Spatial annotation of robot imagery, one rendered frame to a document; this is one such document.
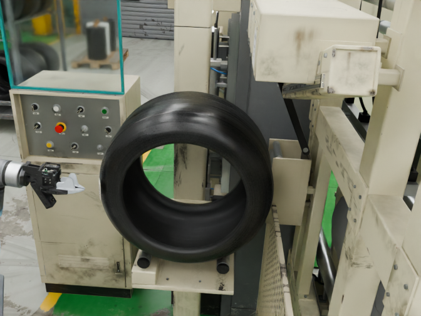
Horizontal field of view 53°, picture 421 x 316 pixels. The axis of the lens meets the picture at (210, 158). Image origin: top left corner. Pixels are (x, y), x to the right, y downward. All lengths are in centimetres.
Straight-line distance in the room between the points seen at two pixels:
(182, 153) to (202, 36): 47
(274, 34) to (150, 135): 52
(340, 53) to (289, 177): 88
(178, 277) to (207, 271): 11
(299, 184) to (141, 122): 70
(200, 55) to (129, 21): 939
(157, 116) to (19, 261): 208
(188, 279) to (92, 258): 105
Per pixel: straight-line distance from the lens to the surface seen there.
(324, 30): 95
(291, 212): 175
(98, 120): 219
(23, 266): 311
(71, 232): 250
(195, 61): 158
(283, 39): 94
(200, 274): 165
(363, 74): 88
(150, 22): 1080
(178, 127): 125
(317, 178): 171
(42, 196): 160
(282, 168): 165
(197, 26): 156
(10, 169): 159
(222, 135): 125
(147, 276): 158
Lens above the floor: 188
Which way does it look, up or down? 25 degrees down
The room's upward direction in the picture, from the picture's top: 3 degrees clockwise
